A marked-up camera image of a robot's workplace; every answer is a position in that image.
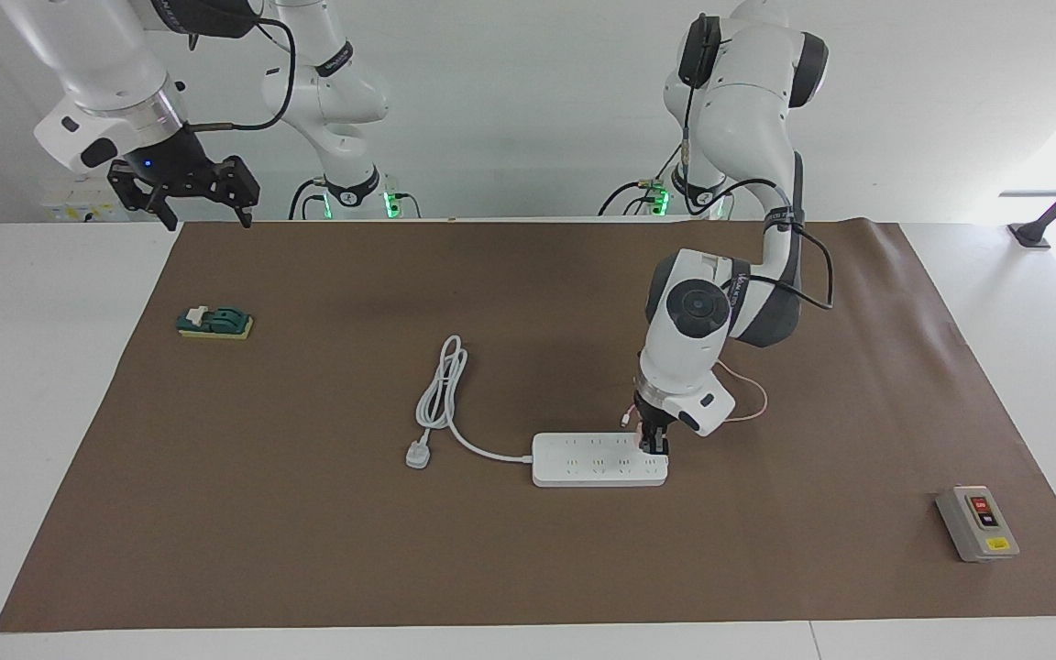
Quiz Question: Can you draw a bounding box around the pink charging cable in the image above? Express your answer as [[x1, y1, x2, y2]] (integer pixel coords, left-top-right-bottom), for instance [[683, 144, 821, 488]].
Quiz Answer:
[[621, 359, 769, 430]]

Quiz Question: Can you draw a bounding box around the white power strip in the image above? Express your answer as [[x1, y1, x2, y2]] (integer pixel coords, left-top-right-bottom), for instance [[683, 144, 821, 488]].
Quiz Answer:
[[531, 432, 670, 489]]

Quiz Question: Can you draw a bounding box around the brown table mat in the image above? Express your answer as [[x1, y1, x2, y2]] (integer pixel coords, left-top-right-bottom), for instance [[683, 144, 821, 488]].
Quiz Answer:
[[0, 218, 1056, 633]]

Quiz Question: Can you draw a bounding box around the black right base cable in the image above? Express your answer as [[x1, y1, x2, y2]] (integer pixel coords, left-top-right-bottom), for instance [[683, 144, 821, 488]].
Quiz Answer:
[[288, 177, 327, 221]]

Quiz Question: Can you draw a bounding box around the black base cable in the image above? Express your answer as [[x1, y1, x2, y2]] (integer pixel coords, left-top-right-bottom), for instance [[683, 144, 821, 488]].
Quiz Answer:
[[288, 177, 327, 221], [597, 136, 687, 218]]

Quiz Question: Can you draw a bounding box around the white wall socket box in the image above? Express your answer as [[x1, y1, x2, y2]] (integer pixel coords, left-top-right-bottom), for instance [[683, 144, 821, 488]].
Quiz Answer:
[[40, 174, 130, 224]]

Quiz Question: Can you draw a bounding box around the green knife switch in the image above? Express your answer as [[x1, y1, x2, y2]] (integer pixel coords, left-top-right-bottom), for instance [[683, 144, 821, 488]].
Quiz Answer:
[[177, 305, 255, 342]]

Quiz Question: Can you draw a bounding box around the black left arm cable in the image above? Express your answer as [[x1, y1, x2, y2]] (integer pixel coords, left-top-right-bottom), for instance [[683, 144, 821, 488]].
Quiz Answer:
[[679, 87, 836, 311]]

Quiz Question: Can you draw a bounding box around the black left base cable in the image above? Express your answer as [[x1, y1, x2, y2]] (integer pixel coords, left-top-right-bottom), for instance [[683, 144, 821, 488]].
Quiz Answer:
[[597, 136, 687, 218]]

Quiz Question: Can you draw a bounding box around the white power cord with plug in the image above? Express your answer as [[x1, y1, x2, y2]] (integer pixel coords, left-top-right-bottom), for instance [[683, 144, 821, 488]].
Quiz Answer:
[[404, 335, 536, 470]]

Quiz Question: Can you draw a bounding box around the grey on-off switch box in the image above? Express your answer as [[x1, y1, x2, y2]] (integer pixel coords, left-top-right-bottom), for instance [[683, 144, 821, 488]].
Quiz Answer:
[[936, 485, 1021, 563]]

